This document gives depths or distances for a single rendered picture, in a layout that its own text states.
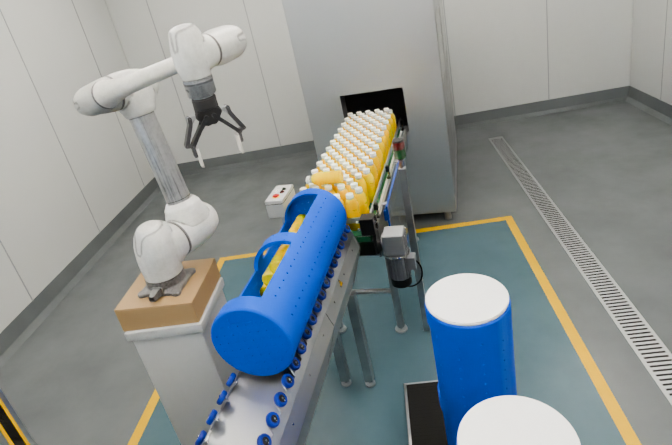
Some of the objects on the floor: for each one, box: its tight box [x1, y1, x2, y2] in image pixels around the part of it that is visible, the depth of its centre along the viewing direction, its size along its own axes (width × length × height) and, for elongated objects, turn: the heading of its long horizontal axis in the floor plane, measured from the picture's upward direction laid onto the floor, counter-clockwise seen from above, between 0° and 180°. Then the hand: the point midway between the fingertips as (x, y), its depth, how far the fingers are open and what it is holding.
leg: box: [347, 290, 376, 388], centre depth 267 cm, size 6×6×63 cm
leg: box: [333, 332, 352, 387], centre depth 270 cm, size 6×6×63 cm
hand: (221, 156), depth 162 cm, fingers open, 13 cm apart
